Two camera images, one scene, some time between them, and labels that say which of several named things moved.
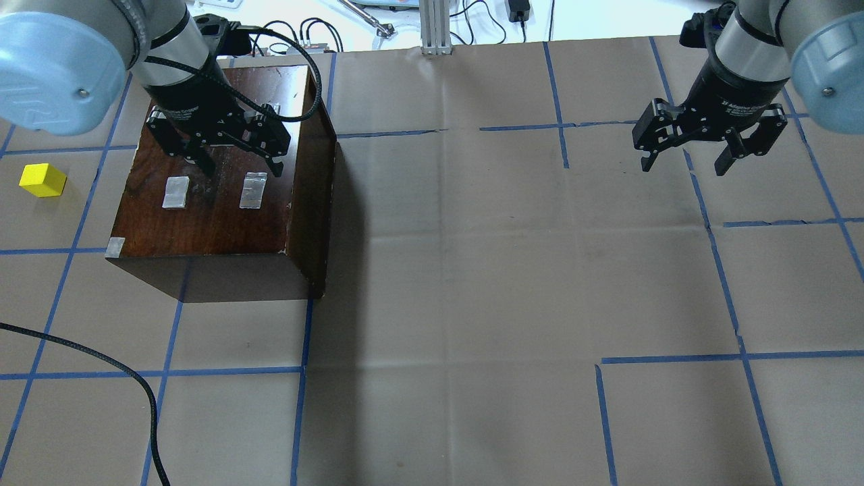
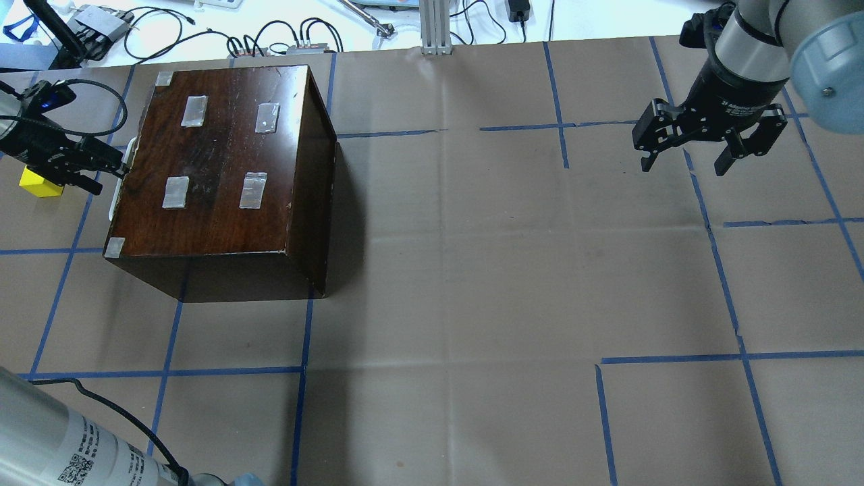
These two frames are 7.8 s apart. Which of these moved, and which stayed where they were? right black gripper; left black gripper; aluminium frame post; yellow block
Moved: left black gripper
Stayed: right black gripper; aluminium frame post; yellow block
